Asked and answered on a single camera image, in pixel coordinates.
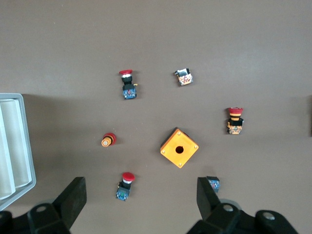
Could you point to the red yellow emergency stop button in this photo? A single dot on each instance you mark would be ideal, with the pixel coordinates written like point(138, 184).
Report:
point(235, 126)

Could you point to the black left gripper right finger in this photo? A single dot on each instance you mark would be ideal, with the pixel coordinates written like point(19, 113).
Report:
point(207, 204)

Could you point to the white ribbed tray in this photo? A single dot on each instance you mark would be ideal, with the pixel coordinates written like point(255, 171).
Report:
point(19, 146)

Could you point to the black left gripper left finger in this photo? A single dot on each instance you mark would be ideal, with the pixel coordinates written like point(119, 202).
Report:
point(73, 200)

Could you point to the orange button enclosure box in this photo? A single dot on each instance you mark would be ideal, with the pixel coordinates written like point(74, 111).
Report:
point(170, 151)

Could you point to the red yellow button head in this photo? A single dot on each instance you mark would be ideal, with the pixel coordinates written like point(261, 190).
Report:
point(109, 139)

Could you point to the red push button blue block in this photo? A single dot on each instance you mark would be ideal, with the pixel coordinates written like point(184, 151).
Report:
point(128, 92)
point(123, 192)
point(215, 184)

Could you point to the orange black contact block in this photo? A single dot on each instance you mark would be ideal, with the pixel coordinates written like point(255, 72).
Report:
point(184, 78)

